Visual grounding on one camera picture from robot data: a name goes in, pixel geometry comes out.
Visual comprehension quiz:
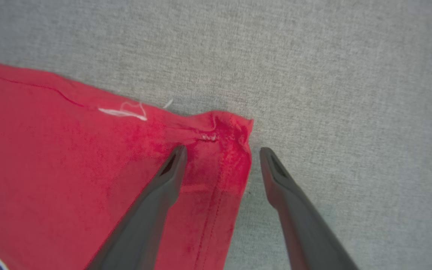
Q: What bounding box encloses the red shirt with white sleeves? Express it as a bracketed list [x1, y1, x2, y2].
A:
[0, 60, 254, 270]

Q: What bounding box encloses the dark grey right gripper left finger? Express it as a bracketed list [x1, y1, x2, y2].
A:
[86, 145, 188, 270]

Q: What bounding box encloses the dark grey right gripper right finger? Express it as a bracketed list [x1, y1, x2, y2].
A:
[259, 147, 360, 270]

